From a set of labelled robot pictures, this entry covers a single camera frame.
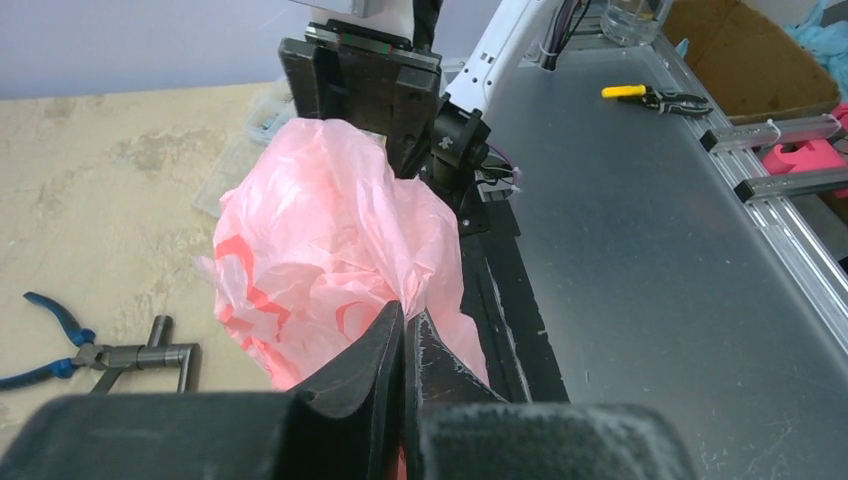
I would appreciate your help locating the pink plastic bag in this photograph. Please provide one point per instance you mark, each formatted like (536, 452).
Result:
(317, 238)

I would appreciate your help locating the blue handled pliers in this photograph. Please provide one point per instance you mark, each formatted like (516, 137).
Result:
(52, 345)

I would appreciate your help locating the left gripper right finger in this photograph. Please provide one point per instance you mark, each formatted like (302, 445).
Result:
(459, 428)

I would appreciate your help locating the aluminium frame rail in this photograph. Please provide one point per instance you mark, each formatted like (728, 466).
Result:
(767, 199)

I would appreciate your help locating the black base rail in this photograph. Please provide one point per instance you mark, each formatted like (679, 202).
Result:
(499, 297)

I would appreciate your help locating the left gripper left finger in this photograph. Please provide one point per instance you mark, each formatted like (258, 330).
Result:
(340, 423)

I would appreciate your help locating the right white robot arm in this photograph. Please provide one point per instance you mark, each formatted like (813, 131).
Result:
(459, 144)

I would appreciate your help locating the glass jar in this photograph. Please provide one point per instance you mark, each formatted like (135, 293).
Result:
(634, 22)

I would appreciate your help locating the grey metal faucet handle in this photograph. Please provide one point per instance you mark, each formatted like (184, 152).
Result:
(159, 352)

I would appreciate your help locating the cardboard box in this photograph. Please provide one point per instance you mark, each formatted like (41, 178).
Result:
(749, 65)

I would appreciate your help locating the clear plastic screw box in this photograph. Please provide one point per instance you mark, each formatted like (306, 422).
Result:
(269, 111)

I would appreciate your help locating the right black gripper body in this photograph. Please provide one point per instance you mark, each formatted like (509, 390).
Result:
(377, 82)

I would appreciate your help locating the yellow handled pliers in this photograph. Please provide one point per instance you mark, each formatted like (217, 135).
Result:
(664, 102)

